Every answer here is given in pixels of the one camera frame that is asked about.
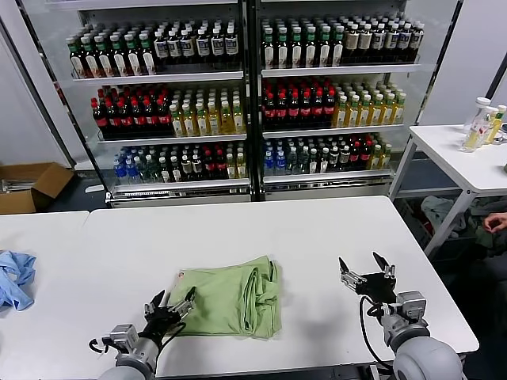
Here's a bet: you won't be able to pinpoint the green cap tea bottle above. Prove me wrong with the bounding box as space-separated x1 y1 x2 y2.
261 26 276 69
304 25 318 68
111 35 128 77
290 25 305 68
318 25 333 67
139 33 157 75
83 36 101 78
276 26 291 69
97 35 115 78
124 34 143 76
332 25 345 67
69 37 87 79

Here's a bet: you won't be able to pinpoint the clear bottle red print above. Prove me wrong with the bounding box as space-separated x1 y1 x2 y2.
463 97 491 135

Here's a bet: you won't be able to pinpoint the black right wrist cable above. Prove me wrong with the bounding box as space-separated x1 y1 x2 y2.
358 295 397 371

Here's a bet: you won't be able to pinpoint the yellow juice bottle green cap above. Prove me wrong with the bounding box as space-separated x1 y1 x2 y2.
483 111 507 146

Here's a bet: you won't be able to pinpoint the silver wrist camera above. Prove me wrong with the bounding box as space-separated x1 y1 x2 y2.
109 324 139 353
395 291 428 317

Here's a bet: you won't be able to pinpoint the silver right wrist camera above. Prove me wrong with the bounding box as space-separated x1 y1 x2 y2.
395 291 428 317

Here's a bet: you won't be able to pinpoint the bystander dark trouser leg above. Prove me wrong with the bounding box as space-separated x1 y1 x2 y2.
469 245 507 286

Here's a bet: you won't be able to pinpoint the dark bottle blue white label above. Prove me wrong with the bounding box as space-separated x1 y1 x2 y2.
210 27 226 64
372 22 387 63
167 30 182 67
385 22 400 63
410 22 425 63
196 28 212 65
398 22 412 63
224 26 239 64
180 29 196 67
153 30 169 68

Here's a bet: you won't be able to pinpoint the white side table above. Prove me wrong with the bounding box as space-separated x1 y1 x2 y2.
390 124 507 258

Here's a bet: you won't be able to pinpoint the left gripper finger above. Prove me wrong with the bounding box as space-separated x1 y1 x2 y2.
169 286 197 318
143 289 166 317

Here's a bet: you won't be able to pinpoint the light grey garment pile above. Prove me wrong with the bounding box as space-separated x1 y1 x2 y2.
420 196 468 238

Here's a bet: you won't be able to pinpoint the yellow juice bottle white cap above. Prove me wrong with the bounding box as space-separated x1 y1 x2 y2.
461 106 499 154

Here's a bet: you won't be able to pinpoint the light green polo shirt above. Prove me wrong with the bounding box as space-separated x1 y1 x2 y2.
166 255 284 340

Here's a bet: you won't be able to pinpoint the silver metal rods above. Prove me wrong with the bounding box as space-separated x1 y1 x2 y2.
1 177 40 194

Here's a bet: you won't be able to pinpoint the bystander bare hand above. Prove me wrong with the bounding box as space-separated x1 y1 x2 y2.
482 211 507 234

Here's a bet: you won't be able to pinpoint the brown cardboard box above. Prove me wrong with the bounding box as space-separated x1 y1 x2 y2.
0 161 76 215

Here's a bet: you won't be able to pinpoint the light blue crumpled garment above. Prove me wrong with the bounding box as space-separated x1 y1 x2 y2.
0 249 38 312

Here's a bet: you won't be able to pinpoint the dark bottle beige label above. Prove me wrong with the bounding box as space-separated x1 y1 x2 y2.
358 23 373 63
345 24 360 64

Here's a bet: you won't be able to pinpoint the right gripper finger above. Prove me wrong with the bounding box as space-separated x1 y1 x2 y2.
372 251 398 281
338 256 368 293

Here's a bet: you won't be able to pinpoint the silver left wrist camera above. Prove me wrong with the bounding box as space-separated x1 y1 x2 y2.
109 324 139 353

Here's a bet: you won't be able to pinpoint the beverage display shelf unit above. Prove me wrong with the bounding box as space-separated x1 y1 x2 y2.
253 0 463 203
17 0 254 209

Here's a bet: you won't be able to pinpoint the green garment pile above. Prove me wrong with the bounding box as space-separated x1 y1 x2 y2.
469 197 507 250

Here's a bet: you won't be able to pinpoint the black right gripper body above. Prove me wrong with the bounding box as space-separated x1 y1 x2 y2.
355 271 398 306

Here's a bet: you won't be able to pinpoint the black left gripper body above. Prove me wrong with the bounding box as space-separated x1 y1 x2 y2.
139 307 185 344

